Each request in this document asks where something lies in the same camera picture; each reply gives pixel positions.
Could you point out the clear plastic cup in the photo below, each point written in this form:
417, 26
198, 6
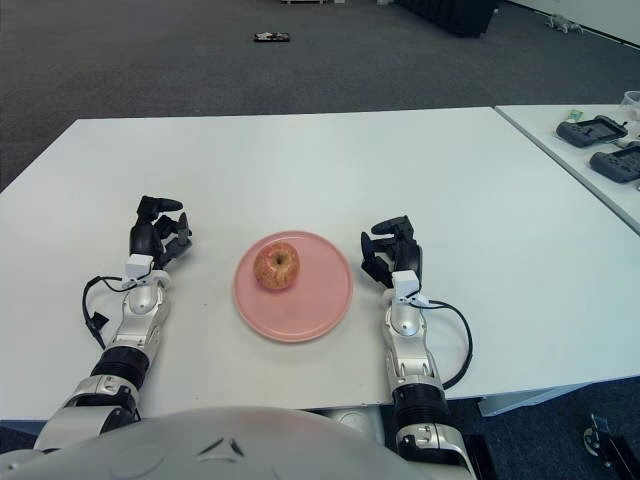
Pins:
632, 105

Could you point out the grey caster wheel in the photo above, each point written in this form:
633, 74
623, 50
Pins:
592, 435

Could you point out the small grey robot dog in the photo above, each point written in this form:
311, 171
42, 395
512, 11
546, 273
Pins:
562, 22

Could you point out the small green packet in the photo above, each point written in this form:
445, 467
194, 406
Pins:
576, 115

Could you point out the black equipment base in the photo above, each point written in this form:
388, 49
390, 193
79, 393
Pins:
622, 452

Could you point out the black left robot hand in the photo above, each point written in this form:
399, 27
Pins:
145, 240

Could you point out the small black red floor item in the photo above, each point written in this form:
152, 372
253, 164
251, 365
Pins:
271, 37

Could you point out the pink round plate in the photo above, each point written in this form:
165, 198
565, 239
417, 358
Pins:
320, 310

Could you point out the large black case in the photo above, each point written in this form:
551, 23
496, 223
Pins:
450, 15

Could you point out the grey robot torso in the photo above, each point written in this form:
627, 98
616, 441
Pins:
225, 445

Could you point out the dark grey handheld controller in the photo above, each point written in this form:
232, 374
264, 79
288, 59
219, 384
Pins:
590, 132
617, 165

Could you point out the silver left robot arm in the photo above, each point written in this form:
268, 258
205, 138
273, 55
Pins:
135, 325

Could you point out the red yellow apple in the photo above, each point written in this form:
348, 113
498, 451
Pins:
276, 266

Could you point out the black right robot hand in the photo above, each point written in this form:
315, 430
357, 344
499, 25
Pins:
407, 255

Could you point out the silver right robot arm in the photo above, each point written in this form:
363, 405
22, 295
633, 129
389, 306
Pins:
410, 322

